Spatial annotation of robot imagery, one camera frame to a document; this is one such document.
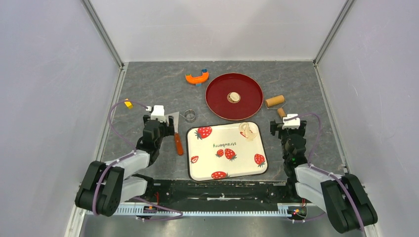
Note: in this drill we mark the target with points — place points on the yellow block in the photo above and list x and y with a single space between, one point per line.
128 104

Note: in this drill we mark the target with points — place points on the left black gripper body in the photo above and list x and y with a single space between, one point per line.
165 131

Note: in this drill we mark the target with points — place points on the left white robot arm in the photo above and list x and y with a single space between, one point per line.
107 184

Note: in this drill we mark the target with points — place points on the white toothed cable strip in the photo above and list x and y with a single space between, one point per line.
137 209

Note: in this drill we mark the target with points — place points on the torn off dough scrap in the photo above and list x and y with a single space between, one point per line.
245 130

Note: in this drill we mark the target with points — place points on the strawberry pattern tray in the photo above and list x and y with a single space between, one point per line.
220 152

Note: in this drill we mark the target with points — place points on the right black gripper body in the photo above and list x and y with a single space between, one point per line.
284 133

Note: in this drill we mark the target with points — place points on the wooden dough roller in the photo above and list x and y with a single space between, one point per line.
276 103

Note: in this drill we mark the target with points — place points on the orange handled scraper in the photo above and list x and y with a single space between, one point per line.
177 139

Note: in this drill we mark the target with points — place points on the orange U-shaped toy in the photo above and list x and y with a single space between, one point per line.
199 79

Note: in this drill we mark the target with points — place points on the red round plate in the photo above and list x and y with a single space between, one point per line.
250 91

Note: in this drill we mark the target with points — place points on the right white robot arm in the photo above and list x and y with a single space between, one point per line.
342 197

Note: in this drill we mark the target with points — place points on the white dough piece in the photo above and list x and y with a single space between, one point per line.
234 97

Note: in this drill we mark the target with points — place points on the small metal cup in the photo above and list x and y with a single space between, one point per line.
189 116

